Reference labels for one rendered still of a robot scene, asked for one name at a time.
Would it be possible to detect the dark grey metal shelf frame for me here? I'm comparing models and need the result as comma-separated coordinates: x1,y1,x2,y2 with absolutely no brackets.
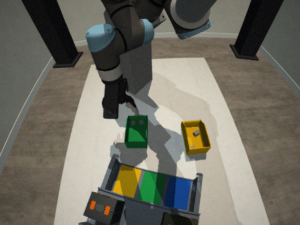
97,154,203,225

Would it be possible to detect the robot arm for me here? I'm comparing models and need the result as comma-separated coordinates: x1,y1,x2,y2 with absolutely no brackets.
86,0,217,119

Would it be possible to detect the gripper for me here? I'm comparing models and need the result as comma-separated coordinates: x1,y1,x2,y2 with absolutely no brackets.
102,73,139,115

